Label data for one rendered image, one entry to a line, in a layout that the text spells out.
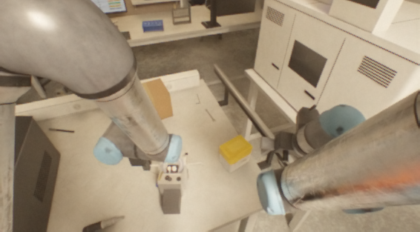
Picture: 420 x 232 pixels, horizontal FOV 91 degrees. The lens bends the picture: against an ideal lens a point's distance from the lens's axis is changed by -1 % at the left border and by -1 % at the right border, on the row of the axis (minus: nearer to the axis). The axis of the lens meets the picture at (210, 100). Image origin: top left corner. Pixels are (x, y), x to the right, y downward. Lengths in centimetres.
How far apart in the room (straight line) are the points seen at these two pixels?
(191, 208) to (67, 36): 76
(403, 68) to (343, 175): 69
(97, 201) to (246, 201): 58
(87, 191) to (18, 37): 85
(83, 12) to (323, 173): 30
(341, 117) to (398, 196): 26
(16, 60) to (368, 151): 32
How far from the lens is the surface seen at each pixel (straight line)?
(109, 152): 59
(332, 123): 45
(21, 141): 99
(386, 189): 22
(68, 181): 111
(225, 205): 90
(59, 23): 26
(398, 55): 90
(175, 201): 83
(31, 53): 26
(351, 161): 23
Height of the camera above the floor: 172
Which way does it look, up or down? 40 degrees down
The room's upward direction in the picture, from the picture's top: straight up
